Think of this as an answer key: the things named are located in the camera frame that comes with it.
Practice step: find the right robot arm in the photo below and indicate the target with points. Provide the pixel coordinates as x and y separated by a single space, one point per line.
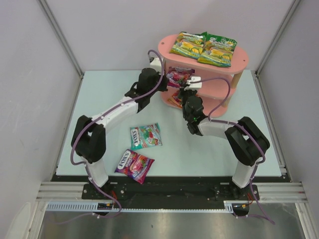
247 142

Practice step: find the green Fox's candy bag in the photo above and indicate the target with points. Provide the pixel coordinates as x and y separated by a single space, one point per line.
217 51

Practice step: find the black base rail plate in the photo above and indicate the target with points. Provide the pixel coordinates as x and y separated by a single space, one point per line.
168 193

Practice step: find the aluminium corner post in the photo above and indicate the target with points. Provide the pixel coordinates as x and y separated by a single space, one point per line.
60 35
278 34

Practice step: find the green spring tea candy bag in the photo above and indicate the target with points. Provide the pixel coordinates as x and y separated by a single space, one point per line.
189 45

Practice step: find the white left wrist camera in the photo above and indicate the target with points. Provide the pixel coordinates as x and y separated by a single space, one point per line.
156 63

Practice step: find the purple candy bag face-down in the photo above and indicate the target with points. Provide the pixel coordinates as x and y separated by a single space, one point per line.
177 76

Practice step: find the purple Fox's berries candy bag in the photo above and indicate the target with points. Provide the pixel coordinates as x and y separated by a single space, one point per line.
134 165

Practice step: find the right aluminium corner post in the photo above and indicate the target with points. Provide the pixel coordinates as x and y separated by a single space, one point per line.
278 34

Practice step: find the pink three-tier shelf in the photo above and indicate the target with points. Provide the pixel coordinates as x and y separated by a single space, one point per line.
222 81

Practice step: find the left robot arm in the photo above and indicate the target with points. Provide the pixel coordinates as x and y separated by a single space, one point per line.
89 141

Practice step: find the orange Fox's fruits candy bag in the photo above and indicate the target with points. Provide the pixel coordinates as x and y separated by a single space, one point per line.
175 100

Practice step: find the left aluminium corner post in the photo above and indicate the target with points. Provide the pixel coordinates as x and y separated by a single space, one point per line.
60 35

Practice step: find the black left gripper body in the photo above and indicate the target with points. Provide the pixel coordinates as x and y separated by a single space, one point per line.
162 84

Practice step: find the teal Fox's candy bag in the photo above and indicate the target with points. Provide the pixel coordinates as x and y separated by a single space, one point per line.
145 136

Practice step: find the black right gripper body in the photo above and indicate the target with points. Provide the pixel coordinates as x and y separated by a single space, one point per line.
188 93

